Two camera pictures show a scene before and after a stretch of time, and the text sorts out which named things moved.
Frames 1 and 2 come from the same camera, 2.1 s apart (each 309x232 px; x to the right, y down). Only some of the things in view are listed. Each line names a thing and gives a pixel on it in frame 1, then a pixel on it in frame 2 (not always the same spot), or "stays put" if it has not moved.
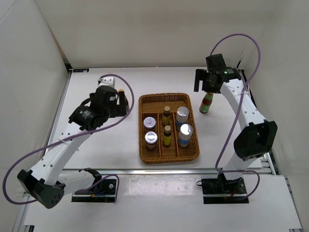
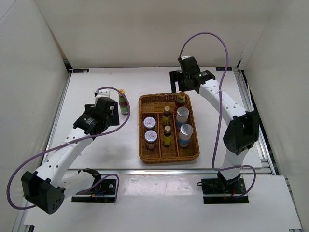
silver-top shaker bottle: (186, 132) stays put
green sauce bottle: (206, 103) to (181, 97)
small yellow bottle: (166, 117) stays put
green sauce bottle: (123, 102) stays put
